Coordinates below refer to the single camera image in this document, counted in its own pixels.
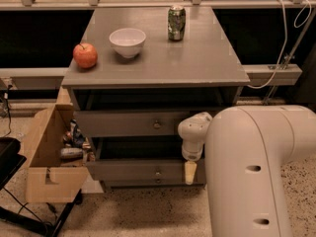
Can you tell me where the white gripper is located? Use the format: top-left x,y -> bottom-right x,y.
182,140 -> 204,185

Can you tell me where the grey drawer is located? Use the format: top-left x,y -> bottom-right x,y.
86,138 -> 208,185
103,179 -> 206,189
74,111 -> 198,137

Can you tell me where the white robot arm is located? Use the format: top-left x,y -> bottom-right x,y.
178,105 -> 316,237

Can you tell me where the grey bottom drawer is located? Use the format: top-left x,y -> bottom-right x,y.
103,179 -> 206,189

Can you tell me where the grey top drawer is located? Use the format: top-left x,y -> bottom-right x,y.
74,111 -> 198,137

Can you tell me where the grey drawer cabinet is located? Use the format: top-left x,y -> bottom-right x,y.
62,7 -> 249,183

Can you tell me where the dark bottle in box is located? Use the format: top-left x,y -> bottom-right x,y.
70,119 -> 85,148

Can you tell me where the silver can in box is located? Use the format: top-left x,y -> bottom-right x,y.
60,148 -> 83,159

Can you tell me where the white bowl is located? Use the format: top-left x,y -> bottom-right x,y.
109,28 -> 146,58

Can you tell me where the cardboard box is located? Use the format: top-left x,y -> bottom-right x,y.
22,104 -> 88,203

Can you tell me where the green soda can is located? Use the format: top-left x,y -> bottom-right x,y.
168,5 -> 186,41

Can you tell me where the red apple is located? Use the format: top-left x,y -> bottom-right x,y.
73,42 -> 98,69

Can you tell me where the black stand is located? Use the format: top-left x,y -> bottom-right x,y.
0,137 -> 82,237

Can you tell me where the white cable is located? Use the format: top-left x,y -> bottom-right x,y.
246,0 -> 312,90

